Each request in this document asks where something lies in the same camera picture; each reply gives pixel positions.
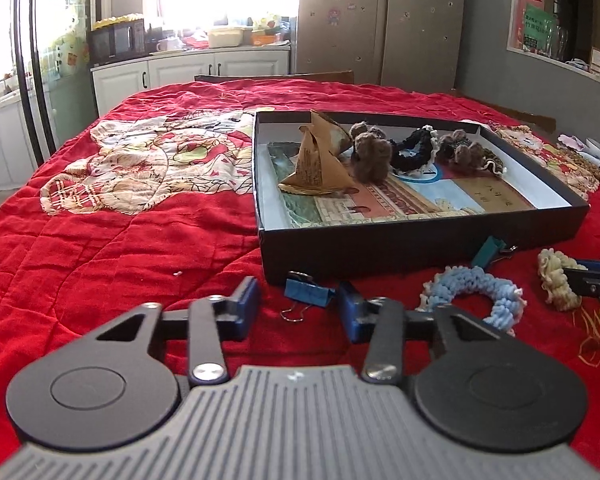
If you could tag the black microwave oven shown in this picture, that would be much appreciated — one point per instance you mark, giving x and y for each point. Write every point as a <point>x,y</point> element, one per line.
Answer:
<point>117,40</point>

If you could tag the dark wooden headboard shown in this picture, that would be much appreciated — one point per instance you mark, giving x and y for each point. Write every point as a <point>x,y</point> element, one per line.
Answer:
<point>344,76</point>

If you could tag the black white-trim scrunchie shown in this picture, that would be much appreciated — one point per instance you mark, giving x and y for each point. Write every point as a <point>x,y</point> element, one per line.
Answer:
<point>416,152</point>

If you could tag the black shallow cardboard box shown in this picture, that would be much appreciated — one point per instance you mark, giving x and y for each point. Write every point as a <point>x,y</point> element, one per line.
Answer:
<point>354,250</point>

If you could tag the brown paper pyramid packet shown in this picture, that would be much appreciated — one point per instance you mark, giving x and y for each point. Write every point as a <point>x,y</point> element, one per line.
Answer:
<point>317,171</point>

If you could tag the silver double-door refrigerator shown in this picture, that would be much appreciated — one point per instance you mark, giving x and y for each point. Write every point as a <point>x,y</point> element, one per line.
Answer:
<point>408,44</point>

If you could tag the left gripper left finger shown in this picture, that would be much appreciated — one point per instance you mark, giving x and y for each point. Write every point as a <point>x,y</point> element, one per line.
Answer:
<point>214,319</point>

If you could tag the red quilted bedspread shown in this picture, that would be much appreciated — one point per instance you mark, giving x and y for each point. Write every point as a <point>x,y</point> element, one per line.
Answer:
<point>62,275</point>

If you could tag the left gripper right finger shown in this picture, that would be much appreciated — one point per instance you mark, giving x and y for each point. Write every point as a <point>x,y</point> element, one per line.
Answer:
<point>377,322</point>

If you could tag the blue binder clip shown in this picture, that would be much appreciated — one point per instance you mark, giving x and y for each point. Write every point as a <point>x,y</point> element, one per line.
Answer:
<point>304,293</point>

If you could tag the illustrated book in box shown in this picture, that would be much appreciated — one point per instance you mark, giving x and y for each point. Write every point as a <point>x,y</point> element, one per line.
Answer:
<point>431,194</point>

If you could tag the brown paper pyramid in box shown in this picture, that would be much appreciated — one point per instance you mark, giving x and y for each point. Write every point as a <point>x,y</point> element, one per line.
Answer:
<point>338,139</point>

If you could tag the dark brown lace scrunchie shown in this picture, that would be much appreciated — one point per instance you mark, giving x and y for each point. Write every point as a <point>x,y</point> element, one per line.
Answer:
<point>492,163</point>

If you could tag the beige ruffled scrunchie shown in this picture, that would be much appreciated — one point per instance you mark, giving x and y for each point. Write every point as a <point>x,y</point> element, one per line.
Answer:
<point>551,269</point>

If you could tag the light blue scrunchie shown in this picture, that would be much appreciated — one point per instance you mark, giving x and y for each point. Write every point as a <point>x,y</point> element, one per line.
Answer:
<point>507,298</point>

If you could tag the teal binder clip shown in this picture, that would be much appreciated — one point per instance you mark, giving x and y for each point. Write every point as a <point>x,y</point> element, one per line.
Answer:
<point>491,251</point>

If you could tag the white kitchen cabinet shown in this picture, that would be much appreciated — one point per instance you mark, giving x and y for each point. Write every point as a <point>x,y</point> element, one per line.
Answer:
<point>116,81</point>

